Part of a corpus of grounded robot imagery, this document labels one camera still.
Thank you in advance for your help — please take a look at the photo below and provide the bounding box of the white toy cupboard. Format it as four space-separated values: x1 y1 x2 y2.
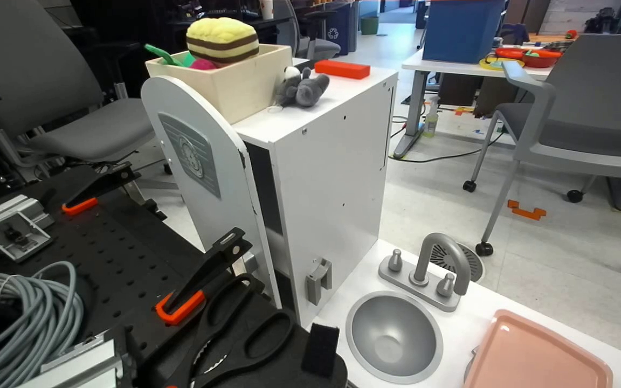
142 70 397 324

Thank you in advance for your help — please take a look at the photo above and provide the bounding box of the wooden basket box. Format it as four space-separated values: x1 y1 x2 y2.
144 43 293 124

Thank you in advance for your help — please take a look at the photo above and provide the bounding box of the blue storage bin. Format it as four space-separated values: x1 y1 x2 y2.
423 0 505 62

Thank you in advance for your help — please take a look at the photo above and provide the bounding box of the grey office chair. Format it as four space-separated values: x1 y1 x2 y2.
464 32 621 256

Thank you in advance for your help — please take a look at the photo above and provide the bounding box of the magenta plush toy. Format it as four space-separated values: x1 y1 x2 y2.
190 59 222 71

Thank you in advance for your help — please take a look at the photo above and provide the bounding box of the yellow striped plushy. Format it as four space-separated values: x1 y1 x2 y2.
186 18 260 62

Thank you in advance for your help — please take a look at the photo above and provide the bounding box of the grey toy faucet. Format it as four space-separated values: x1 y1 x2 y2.
378 234 485 312

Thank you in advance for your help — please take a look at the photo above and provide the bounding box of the white toy kitchen counter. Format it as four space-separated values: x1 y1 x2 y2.
315 242 621 388

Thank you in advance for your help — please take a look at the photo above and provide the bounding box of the black orange clamp near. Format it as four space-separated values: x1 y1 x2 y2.
156 228 252 325

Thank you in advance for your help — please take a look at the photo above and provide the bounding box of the green plush toy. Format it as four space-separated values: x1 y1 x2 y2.
142 43 196 68

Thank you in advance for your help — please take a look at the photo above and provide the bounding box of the white desk table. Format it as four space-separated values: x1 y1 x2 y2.
390 54 555 163

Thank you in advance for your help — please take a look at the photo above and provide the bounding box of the grey toy sink bowl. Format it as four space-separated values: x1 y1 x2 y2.
346 292 445 387

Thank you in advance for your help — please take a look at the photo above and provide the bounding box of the black orange clamp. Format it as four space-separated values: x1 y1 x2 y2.
61 166 139 217
156 228 252 325

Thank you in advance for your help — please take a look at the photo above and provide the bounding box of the pink plastic tray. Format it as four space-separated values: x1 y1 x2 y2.
464 311 614 388

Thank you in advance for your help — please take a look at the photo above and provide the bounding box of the grey chair left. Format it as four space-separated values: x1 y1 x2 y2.
0 0 153 166

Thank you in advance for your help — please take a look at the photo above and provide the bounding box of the grey plush toy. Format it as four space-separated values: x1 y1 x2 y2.
277 71 330 109

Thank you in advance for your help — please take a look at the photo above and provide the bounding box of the black pegboard table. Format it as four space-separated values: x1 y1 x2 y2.
0 160 350 388

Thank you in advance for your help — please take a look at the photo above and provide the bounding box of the black orange clamp far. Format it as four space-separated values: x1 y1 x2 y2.
61 166 139 217

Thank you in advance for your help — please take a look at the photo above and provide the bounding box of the grey cable bundle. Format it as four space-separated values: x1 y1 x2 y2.
0 258 86 388

